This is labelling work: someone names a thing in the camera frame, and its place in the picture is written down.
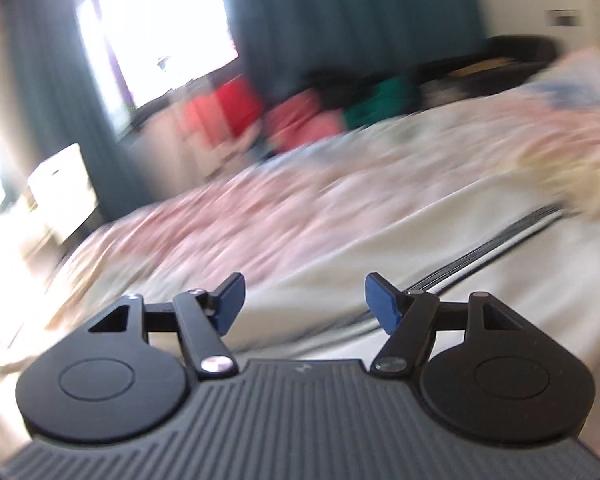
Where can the black open suitcase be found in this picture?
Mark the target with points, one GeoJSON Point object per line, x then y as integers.
{"type": "Point", "coordinates": [506, 62]}

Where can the wall power socket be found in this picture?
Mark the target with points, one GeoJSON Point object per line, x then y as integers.
{"type": "Point", "coordinates": [563, 17]}

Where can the green garment on pile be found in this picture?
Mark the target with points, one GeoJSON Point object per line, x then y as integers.
{"type": "Point", "coordinates": [389, 98]}

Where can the white zip-up jacket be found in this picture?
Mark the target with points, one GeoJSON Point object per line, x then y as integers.
{"type": "Point", "coordinates": [430, 279]}

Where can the red bag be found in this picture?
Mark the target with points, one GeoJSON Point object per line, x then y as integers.
{"type": "Point", "coordinates": [227, 115]}

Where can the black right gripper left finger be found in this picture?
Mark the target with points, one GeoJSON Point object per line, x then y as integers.
{"type": "Point", "coordinates": [130, 368]}

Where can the pink garment on pile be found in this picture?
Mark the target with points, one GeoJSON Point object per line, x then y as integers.
{"type": "Point", "coordinates": [301, 120]}

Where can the pastel floral bed cover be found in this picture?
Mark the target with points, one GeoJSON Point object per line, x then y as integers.
{"type": "Point", "coordinates": [402, 198]}

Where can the teal curtain right panel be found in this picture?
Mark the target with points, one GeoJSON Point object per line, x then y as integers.
{"type": "Point", "coordinates": [280, 41]}

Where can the teal curtain left panel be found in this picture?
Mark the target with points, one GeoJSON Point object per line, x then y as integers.
{"type": "Point", "coordinates": [57, 91]}

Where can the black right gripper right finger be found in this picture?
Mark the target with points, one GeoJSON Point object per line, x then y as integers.
{"type": "Point", "coordinates": [479, 367]}

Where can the teal curtain panel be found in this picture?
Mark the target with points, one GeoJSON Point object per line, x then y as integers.
{"type": "Point", "coordinates": [280, 41]}
{"type": "Point", "coordinates": [57, 91]}

